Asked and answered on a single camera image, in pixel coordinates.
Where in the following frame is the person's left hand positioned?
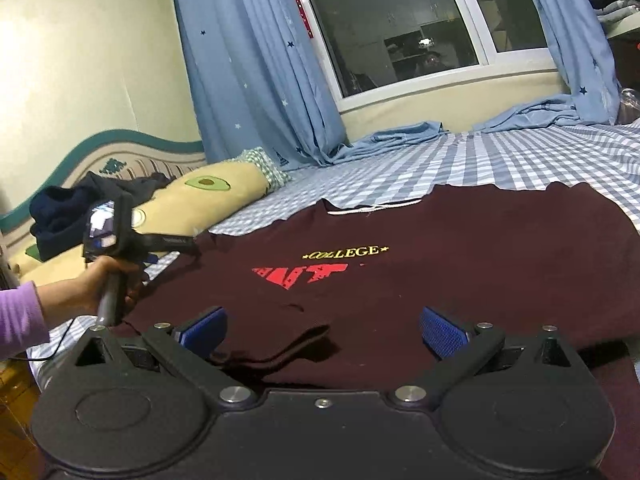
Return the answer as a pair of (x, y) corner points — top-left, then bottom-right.
(52, 255), (147, 317)

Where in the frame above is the maroon printed t-shirt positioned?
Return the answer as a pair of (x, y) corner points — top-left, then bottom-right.
(111, 182), (640, 480)

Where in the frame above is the person's left forearm purple sleeve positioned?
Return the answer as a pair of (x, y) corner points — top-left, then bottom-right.
(0, 280), (66, 362)

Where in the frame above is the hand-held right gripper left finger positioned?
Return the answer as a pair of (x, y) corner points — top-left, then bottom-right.
(74, 306), (257, 407)

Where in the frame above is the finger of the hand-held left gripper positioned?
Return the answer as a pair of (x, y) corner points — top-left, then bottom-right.
(133, 231), (199, 264)

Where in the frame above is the pile of dark clothes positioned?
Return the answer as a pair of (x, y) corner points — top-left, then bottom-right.
(29, 171), (173, 262)

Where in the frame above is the wooden bedside cabinet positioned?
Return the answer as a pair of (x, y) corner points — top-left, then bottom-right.
(0, 359), (43, 480)

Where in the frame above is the bed with blue checkered sheet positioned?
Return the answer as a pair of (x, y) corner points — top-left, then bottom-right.
(7, 119), (640, 401)

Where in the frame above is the red strip sticker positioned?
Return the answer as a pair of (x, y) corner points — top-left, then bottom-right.
(291, 0), (315, 40)

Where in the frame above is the teal and cream headboard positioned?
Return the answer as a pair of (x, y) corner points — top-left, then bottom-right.
(0, 129), (207, 256)

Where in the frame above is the black cable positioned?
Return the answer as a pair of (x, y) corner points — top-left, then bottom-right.
(7, 316), (80, 362)

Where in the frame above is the yellow avocado print pillow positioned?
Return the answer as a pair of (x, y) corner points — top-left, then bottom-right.
(7, 147), (291, 281)

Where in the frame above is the blue star print curtain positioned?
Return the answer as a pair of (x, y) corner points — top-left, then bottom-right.
(472, 0), (623, 133)
(167, 0), (447, 170)

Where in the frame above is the white framed window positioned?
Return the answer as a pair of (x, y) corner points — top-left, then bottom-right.
(280, 0), (561, 113)

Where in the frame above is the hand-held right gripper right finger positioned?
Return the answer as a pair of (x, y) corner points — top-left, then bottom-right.
(392, 306), (577, 407)

